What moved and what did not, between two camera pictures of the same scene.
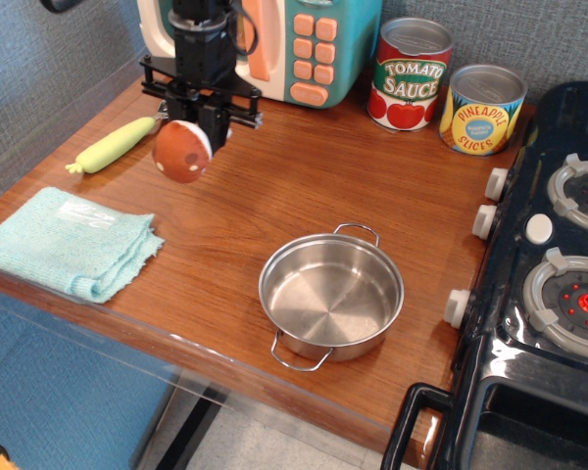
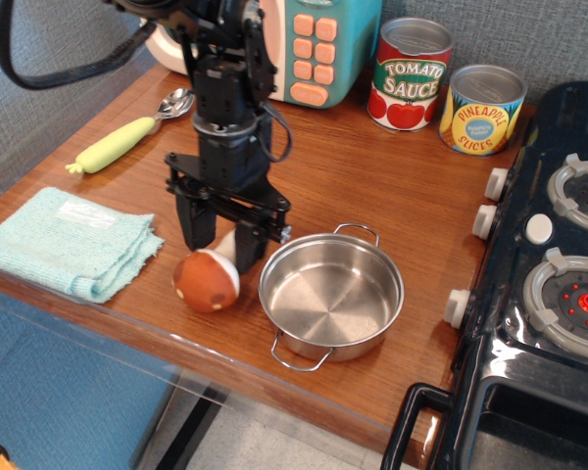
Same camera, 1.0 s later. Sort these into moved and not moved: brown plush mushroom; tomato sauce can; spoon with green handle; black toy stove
Moved: brown plush mushroom
Not moved: tomato sauce can; black toy stove; spoon with green handle
